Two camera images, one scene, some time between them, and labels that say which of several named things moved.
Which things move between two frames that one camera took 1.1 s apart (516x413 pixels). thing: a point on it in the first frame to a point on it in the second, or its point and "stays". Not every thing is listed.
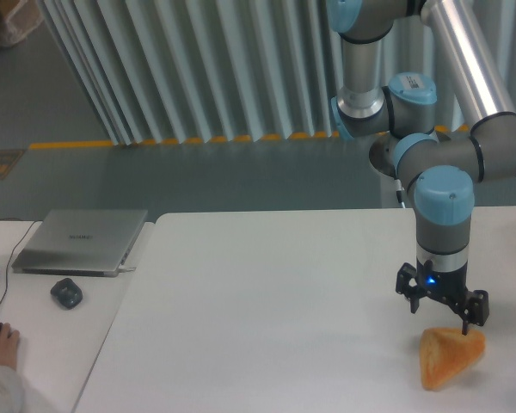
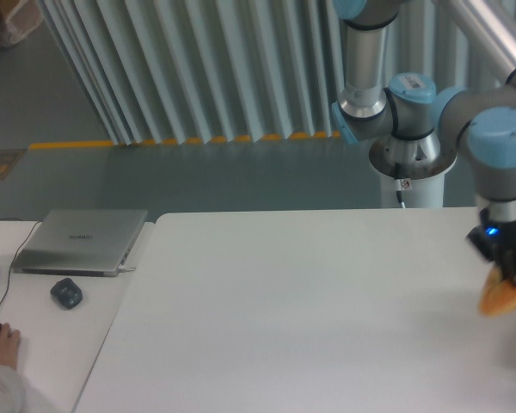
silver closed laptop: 82,243 stays
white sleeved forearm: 4,391 stays
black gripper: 450,287 to 510,241
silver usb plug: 125,268 stays
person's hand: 0,349 stays
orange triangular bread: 446,353 to 500,296
